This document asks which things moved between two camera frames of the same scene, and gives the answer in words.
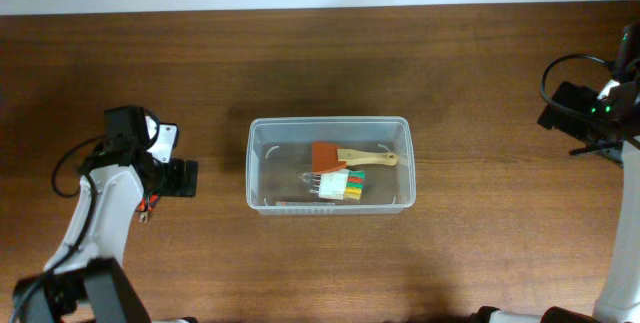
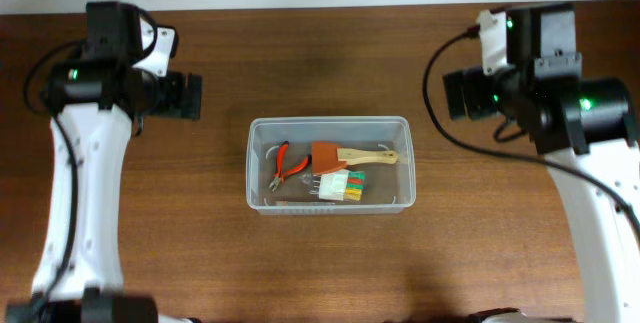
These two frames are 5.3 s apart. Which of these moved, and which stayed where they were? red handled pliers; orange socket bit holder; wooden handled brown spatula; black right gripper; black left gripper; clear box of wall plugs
Moved: black right gripper; black left gripper; red handled pliers
Stayed: clear box of wall plugs; wooden handled brown spatula; orange socket bit holder
